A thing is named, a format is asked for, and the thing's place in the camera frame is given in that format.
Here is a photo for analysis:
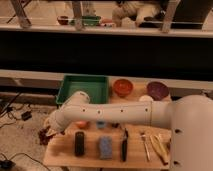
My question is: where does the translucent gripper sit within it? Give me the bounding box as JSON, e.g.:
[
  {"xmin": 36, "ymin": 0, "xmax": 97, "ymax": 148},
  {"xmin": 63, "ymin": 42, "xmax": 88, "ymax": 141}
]
[{"xmin": 43, "ymin": 117, "xmax": 65, "ymax": 137}]

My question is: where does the dark red grape bunch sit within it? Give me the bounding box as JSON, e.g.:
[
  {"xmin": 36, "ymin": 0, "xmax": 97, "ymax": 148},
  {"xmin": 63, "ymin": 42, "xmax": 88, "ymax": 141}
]
[{"xmin": 38, "ymin": 127, "xmax": 52, "ymax": 145}]

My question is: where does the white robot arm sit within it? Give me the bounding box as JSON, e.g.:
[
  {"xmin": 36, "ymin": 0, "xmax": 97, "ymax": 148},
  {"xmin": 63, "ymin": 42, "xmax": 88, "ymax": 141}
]
[{"xmin": 44, "ymin": 91, "xmax": 213, "ymax": 171}]

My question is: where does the black remote control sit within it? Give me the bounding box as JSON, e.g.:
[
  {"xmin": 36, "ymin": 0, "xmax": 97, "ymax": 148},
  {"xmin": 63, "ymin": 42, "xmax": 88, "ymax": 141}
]
[{"xmin": 75, "ymin": 131, "xmax": 85, "ymax": 156}]

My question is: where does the red yellow apple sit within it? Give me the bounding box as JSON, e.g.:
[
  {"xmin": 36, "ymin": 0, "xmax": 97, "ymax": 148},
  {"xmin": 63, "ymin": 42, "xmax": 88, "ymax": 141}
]
[{"xmin": 75, "ymin": 121, "xmax": 88, "ymax": 129}]

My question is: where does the black power adapter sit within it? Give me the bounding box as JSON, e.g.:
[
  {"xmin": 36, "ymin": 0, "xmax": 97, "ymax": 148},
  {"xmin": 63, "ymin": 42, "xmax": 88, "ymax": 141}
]
[{"xmin": 21, "ymin": 111, "xmax": 32, "ymax": 121}]

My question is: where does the wooden table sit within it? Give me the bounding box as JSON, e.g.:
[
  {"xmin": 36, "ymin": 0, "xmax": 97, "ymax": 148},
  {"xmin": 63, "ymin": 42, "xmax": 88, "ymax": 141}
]
[{"xmin": 42, "ymin": 77, "xmax": 174, "ymax": 171}]

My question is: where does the blue cup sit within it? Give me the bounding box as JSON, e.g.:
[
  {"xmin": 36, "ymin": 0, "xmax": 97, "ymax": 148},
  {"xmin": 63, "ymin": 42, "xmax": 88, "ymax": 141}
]
[{"xmin": 96, "ymin": 121, "xmax": 106, "ymax": 129}]

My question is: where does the blue sponge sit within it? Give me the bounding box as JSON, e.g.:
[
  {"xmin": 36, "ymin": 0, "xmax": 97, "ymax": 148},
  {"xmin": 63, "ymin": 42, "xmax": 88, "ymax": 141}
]
[{"xmin": 99, "ymin": 136, "xmax": 112, "ymax": 159}]

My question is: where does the small black clip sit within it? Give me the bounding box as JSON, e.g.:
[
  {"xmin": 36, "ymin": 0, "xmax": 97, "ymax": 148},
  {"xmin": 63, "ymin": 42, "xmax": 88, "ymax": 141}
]
[{"xmin": 112, "ymin": 123, "xmax": 121, "ymax": 128}]

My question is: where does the green plastic tray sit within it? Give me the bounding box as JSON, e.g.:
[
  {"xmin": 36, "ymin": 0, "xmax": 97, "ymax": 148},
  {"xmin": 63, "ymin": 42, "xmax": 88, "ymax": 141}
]
[{"xmin": 56, "ymin": 75, "xmax": 109, "ymax": 105}]

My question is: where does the orange bowl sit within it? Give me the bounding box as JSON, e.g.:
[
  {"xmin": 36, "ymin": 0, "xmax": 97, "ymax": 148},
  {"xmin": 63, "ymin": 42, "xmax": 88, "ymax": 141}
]
[{"xmin": 113, "ymin": 79, "xmax": 133, "ymax": 98}]

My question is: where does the silver fork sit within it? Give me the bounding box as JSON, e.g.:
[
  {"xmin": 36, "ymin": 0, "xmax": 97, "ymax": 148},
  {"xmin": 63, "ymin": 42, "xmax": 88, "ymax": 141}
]
[{"xmin": 140, "ymin": 131, "xmax": 151, "ymax": 162}]

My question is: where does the white round container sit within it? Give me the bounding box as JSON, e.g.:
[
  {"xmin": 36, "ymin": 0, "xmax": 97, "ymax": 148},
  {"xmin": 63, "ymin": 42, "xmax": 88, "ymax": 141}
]
[{"xmin": 139, "ymin": 95, "xmax": 153, "ymax": 101}]

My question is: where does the yellow banana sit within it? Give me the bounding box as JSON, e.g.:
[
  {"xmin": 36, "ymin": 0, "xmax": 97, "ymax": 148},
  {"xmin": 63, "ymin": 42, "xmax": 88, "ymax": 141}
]
[{"xmin": 150, "ymin": 135, "xmax": 169, "ymax": 165}]

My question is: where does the purple bowl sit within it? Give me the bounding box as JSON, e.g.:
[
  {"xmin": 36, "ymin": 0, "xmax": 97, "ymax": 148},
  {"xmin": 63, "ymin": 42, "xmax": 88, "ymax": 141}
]
[{"xmin": 147, "ymin": 82, "xmax": 169, "ymax": 101}]

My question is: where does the black floor cable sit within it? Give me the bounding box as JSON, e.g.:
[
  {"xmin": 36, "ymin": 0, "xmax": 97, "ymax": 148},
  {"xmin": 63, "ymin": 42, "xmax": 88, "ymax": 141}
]
[{"xmin": 0, "ymin": 92, "xmax": 33, "ymax": 129}]

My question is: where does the black handled knife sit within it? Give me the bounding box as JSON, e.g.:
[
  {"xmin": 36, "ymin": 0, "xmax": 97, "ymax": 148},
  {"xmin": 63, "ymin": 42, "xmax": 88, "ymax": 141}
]
[{"xmin": 121, "ymin": 128, "xmax": 128, "ymax": 162}]

